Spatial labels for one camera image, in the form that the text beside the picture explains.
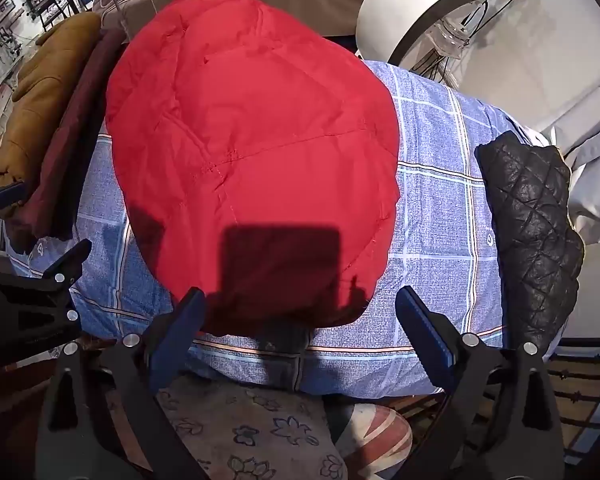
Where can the red padded jacket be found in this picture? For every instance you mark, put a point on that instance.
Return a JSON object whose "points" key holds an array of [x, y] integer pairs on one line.
{"points": [[250, 150]]}

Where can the black quilted jacket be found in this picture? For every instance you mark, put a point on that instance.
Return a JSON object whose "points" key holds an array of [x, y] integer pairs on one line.
{"points": [[530, 235]]}

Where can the blue plaid bed sheet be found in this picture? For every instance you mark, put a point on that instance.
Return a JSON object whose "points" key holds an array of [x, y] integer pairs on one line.
{"points": [[435, 210]]}

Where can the white cloth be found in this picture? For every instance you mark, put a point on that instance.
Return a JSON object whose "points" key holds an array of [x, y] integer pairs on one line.
{"points": [[590, 130]]}

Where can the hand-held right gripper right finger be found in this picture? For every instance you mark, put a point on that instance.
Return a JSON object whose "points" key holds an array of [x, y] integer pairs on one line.
{"points": [[429, 340]]}

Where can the maroon jacket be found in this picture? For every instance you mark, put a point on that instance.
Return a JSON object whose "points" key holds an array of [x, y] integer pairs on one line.
{"points": [[75, 150]]}

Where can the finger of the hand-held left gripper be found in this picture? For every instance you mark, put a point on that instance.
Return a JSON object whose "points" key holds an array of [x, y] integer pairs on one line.
{"points": [[4, 199], [65, 262]]}

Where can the black metal rack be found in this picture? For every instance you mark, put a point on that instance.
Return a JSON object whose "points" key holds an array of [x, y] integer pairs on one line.
{"points": [[585, 380]]}

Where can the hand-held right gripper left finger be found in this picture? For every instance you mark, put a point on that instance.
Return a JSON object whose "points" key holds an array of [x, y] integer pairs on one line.
{"points": [[180, 332]]}

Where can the mustard brown jacket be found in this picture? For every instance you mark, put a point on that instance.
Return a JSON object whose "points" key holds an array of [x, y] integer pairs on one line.
{"points": [[40, 100]]}

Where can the white curved machine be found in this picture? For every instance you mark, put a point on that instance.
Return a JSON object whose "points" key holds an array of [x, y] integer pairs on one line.
{"points": [[420, 5]]}

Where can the floral patterned cloth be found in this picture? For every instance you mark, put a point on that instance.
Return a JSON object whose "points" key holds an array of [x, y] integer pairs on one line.
{"points": [[240, 435]]}

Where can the flag print cloth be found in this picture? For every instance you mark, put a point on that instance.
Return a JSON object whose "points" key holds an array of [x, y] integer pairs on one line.
{"points": [[375, 440]]}

